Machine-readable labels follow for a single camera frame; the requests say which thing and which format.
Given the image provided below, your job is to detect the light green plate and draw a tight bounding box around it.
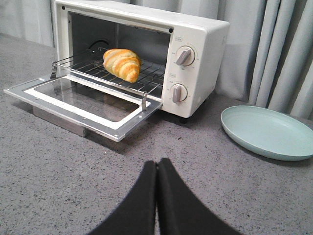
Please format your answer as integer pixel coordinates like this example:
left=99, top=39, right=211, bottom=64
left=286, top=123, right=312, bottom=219
left=221, top=105, right=313, bottom=161

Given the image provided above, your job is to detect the oven glass door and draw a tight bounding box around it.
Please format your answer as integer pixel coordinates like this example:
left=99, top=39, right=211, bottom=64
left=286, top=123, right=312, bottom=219
left=4, top=74, right=161, bottom=142

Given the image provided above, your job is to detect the grey curtain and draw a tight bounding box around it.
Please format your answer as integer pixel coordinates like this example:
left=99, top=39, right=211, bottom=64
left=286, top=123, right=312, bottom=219
left=0, top=0, right=313, bottom=120

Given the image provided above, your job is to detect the golden croissant bread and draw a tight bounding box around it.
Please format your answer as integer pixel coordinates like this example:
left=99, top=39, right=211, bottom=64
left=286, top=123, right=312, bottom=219
left=103, top=48, right=141, bottom=83

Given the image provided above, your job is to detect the oven knob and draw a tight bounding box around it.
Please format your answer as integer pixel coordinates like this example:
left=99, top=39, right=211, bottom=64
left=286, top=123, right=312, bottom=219
left=170, top=84, right=188, bottom=103
left=176, top=46, right=195, bottom=66

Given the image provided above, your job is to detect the white toaster oven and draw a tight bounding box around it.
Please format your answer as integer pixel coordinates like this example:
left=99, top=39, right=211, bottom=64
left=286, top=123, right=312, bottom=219
left=54, top=0, right=229, bottom=118

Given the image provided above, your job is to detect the upper oven knob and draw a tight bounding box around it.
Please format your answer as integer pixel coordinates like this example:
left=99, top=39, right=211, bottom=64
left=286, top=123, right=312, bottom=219
left=176, top=46, right=195, bottom=66

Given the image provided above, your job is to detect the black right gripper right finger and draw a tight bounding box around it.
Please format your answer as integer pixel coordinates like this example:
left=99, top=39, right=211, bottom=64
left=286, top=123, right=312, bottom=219
left=157, top=158, right=239, bottom=235

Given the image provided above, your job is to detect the lower oven knob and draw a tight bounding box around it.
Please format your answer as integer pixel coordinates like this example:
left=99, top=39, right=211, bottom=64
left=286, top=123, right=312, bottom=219
left=170, top=84, right=188, bottom=103

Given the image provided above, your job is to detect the metal wire oven rack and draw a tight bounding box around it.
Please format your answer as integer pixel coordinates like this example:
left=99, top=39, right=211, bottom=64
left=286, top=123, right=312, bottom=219
left=50, top=47, right=165, bottom=109

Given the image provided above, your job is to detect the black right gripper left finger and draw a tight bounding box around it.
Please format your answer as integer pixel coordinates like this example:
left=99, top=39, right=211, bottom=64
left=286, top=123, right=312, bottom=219
left=89, top=161, right=157, bottom=235

